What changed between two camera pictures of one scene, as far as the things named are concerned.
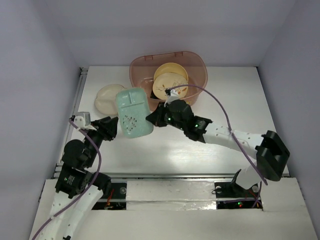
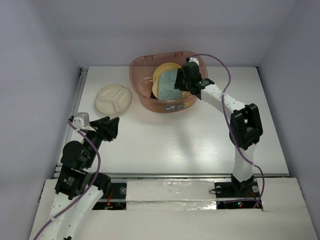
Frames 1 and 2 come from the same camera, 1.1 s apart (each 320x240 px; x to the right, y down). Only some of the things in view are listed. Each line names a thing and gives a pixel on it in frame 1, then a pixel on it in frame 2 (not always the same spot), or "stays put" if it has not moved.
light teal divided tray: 134,114 → 166,81
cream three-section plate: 105,101 stays put
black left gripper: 110,130 stays put
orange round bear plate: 172,67 stays put
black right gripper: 156,117 → 179,83
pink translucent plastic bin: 142,71 stays put
